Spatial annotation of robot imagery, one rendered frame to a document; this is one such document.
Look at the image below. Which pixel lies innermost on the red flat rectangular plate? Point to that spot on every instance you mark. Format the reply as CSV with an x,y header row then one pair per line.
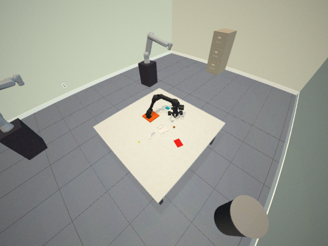
x,y
178,143

